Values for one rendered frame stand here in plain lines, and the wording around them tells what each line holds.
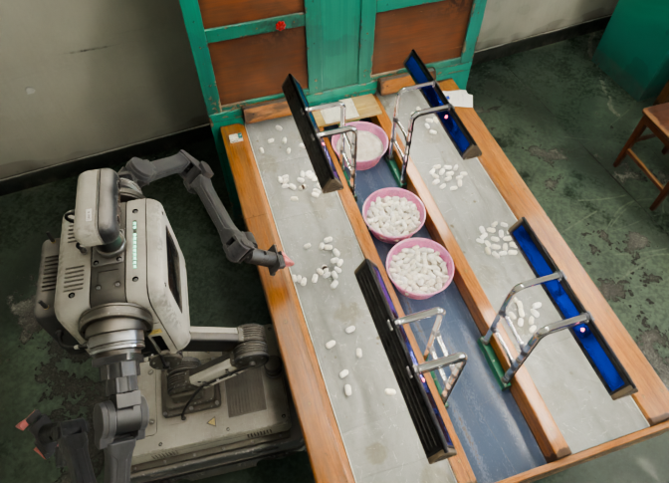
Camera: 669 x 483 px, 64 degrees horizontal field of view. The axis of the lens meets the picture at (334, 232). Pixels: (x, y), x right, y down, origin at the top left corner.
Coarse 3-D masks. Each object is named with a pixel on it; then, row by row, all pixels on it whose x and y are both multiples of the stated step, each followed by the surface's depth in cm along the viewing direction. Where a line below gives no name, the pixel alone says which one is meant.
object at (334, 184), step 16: (288, 80) 223; (288, 96) 222; (304, 96) 223; (304, 112) 210; (304, 128) 208; (304, 144) 208; (320, 144) 199; (320, 160) 197; (320, 176) 196; (336, 176) 194
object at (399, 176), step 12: (420, 84) 218; (432, 84) 219; (396, 96) 219; (396, 108) 224; (432, 108) 210; (444, 108) 210; (396, 120) 228; (408, 132) 216; (396, 144) 236; (408, 144) 221; (408, 156) 227; (396, 168) 246; (396, 180) 245
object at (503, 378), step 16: (560, 272) 165; (512, 288) 164; (496, 320) 179; (576, 320) 156; (592, 320) 157; (496, 336) 183; (544, 336) 155; (528, 352) 164; (496, 368) 189; (512, 368) 177
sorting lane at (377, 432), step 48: (288, 144) 251; (288, 192) 234; (336, 192) 234; (288, 240) 219; (336, 240) 219; (336, 288) 206; (336, 336) 194; (336, 384) 183; (384, 384) 183; (384, 432) 174; (384, 480) 166; (432, 480) 166
